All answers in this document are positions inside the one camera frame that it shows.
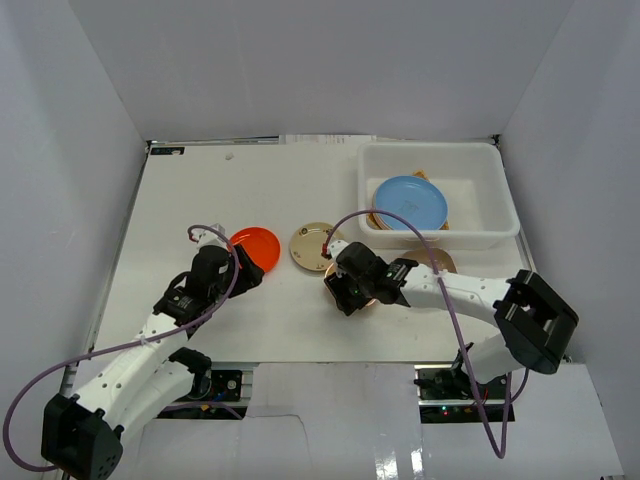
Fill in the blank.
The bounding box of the woven bamboo fan tray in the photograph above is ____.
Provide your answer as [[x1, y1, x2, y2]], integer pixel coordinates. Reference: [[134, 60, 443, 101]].
[[367, 168, 451, 231]]

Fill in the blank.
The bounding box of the brown square panda dish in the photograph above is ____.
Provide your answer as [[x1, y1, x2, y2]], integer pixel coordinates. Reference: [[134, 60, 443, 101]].
[[401, 248, 457, 273]]

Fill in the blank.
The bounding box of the blue round plate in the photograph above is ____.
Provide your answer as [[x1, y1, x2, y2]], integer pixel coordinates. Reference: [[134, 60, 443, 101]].
[[373, 175, 449, 232]]

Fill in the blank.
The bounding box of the yellow square panda dish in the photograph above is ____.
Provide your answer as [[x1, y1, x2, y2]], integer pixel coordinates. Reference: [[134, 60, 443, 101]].
[[324, 263, 377, 307]]

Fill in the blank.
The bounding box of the pink round plate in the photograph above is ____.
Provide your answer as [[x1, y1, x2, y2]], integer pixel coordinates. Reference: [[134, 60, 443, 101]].
[[367, 194, 394, 231]]

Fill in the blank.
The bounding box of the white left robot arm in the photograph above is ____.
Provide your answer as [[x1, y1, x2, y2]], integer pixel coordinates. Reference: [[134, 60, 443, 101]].
[[41, 245, 264, 479]]

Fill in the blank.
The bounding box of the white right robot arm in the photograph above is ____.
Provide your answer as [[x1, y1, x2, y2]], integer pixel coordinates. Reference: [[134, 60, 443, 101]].
[[325, 240, 579, 399]]

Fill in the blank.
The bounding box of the white plastic bin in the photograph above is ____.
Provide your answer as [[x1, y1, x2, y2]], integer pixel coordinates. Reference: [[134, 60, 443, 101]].
[[357, 141, 520, 250]]

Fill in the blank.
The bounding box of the orange round plate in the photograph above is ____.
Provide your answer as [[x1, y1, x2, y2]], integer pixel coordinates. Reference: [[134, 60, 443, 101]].
[[231, 226, 281, 273]]

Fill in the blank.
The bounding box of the beige patterned small plate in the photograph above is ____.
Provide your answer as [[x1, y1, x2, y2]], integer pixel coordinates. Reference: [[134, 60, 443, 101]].
[[289, 222, 333, 273]]

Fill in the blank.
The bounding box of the black label sticker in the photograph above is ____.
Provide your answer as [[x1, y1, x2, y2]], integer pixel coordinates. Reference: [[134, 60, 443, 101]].
[[149, 146, 185, 156]]

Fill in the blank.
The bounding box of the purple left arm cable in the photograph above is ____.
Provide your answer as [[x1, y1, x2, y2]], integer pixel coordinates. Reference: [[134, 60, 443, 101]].
[[2, 223, 246, 474]]

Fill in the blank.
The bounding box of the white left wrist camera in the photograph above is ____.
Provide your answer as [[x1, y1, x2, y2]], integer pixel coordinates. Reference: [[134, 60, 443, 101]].
[[187, 223, 227, 249]]

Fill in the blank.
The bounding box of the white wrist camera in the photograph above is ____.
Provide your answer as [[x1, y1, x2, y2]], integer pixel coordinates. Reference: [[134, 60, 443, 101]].
[[324, 240, 349, 279], [187, 223, 227, 249]]

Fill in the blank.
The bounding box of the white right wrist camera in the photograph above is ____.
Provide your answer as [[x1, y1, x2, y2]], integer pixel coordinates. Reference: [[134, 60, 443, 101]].
[[324, 240, 349, 279]]

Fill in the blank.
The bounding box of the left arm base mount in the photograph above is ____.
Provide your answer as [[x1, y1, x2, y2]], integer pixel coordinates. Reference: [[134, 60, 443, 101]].
[[167, 369, 244, 414]]

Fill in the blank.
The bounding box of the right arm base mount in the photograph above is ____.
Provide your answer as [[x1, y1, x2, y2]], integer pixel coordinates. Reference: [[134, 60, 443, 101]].
[[414, 353, 507, 425]]

